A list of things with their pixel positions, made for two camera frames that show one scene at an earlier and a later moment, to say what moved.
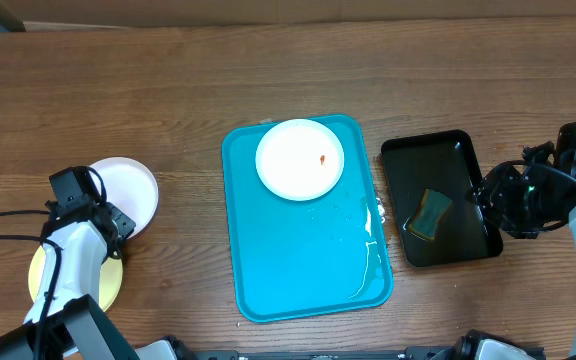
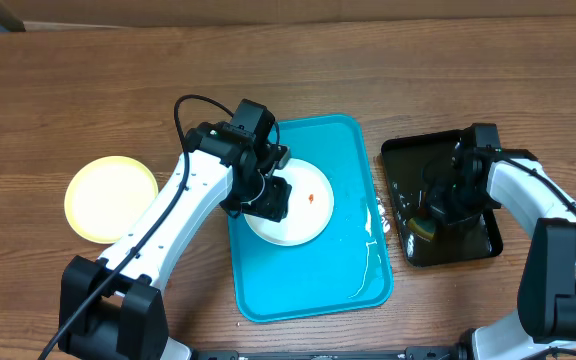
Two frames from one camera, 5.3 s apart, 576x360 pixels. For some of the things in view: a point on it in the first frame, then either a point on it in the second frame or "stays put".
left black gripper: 127,223 to 274,206
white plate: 299,159 to 310,208
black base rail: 415,353 stays put
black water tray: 431,177 stays put
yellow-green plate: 112,277 to 104,196
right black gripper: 495,193 to 439,205
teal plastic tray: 303,258 stays put
